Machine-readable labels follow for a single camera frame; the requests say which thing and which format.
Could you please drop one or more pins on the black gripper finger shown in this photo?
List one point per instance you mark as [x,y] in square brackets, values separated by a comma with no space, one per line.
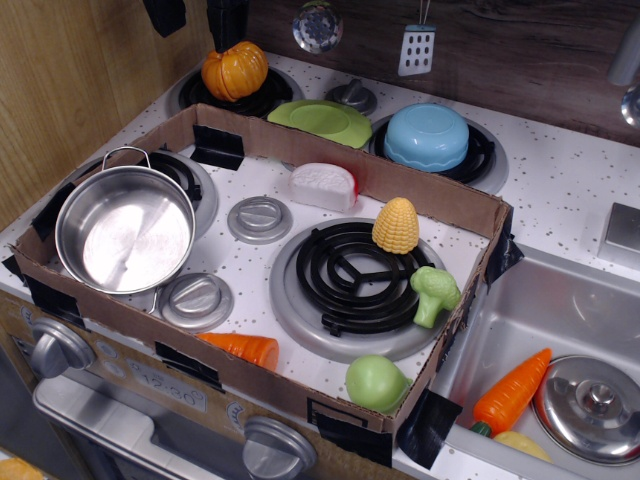
[166,16]
[228,20]

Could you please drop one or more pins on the green toy broccoli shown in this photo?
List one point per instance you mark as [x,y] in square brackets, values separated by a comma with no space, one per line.
[437,290]

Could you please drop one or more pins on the steel pot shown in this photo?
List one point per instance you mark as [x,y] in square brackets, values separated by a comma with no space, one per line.
[127,229]

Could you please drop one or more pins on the steel pot lid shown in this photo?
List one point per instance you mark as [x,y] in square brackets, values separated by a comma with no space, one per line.
[590,408]

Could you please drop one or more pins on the orange toy pumpkin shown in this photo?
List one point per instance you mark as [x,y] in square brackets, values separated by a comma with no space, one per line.
[236,73]

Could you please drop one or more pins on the back left black burner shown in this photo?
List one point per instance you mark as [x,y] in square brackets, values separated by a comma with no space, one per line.
[277,89]

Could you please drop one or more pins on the black burner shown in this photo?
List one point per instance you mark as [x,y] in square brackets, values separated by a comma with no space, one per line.
[478,161]
[277,89]
[163,162]
[359,287]

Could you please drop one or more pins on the hanging steel strainer ladle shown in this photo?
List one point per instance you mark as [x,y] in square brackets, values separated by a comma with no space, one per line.
[317,27]

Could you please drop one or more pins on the grey back stove knob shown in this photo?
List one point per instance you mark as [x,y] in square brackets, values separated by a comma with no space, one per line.
[355,95]

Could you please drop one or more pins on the grey stove knob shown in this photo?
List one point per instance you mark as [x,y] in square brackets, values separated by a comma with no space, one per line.
[259,220]
[355,95]
[196,302]

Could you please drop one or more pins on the green plastic plate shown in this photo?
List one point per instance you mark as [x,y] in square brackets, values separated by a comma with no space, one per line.
[326,119]

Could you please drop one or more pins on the front left black burner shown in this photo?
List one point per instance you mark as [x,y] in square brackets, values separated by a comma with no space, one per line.
[163,162]

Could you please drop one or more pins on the hanging slotted spatula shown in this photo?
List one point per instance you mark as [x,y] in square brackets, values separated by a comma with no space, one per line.
[418,43]

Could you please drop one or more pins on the white toy cheese wedge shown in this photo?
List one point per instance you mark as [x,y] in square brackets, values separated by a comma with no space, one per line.
[323,185]

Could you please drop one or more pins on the grey centre stove knob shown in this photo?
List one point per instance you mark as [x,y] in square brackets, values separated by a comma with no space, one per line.
[259,220]

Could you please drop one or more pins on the blue plastic bowl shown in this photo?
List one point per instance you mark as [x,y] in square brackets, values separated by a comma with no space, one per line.
[428,137]

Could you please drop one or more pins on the yellow toy corn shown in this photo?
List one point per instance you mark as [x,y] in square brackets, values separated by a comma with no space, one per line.
[396,228]

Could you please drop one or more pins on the grey front stove knob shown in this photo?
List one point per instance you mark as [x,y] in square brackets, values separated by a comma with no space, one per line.
[196,302]

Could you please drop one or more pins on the cardboard fence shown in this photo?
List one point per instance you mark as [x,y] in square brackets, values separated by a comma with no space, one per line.
[467,228]

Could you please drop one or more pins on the back right black burner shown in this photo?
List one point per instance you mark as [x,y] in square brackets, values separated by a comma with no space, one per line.
[478,161]

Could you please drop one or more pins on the front right black burner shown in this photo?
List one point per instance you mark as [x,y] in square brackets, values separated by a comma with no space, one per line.
[359,287]

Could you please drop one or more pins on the orange toy carrot half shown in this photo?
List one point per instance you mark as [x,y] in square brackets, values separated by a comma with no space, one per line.
[259,350]

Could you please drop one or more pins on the left oven dial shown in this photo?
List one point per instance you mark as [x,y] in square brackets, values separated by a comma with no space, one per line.
[58,349]

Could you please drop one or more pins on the oven dial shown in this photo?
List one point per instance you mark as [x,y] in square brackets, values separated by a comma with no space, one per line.
[273,450]
[58,349]

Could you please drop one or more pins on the green toy pear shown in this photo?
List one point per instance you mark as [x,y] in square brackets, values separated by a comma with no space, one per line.
[376,383]

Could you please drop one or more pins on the silver faucet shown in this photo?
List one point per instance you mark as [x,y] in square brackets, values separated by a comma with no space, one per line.
[624,72]

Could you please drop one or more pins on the silver sink basin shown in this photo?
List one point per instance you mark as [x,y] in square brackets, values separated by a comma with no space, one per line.
[541,302]

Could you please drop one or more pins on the right oven dial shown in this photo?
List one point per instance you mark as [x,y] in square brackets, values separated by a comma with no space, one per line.
[273,450]

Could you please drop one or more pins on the orange toy at corner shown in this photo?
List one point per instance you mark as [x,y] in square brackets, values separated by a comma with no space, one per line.
[17,469]

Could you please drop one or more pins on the yellow toy lemon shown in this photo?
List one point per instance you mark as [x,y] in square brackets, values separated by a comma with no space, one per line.
[523,444]

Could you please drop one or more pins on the oven door handle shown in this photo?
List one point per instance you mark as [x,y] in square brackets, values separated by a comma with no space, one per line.
[129,437]

